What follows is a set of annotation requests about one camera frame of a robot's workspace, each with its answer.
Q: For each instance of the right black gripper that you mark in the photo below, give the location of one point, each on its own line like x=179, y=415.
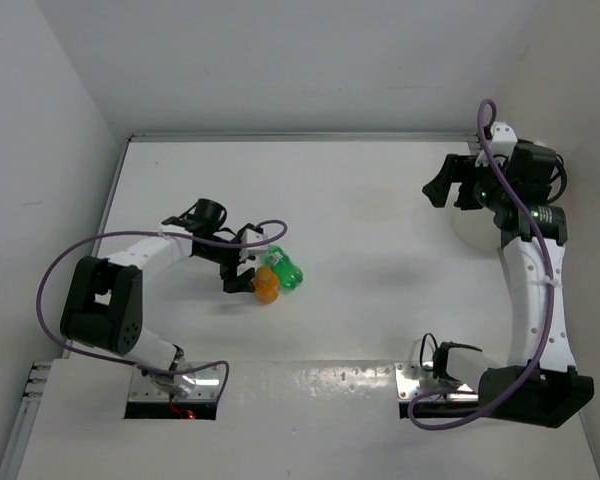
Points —
x=457, y=168

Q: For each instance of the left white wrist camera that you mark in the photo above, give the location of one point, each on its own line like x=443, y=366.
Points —
x=252, y=239

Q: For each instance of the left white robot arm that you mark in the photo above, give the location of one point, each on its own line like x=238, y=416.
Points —
x=105, y=302

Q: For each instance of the white bin black rim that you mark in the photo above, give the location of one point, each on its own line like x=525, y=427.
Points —
x=477, y=229

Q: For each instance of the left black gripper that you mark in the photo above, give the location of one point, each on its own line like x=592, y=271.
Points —
x=241, y=282

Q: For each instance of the orange juice bottle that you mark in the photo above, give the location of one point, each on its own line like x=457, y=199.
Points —
x=266, y=285

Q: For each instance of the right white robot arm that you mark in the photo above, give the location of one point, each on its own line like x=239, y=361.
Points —
x=539, y=384

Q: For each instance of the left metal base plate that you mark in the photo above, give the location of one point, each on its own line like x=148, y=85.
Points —
x=193, y=387

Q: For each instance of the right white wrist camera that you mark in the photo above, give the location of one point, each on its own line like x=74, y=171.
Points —
x=496, y=141

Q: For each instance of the green plastic bottle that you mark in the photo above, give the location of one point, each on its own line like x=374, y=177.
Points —
x=289, y=274

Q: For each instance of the metal base plate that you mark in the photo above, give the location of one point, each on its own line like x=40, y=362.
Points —
x=413, y=378
x=193, y=387

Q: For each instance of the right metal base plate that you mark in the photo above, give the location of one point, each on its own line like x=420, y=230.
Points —
x=413, y=378

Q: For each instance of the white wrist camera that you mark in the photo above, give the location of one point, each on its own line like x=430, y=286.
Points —
x=496, y=141
x=252, y=239

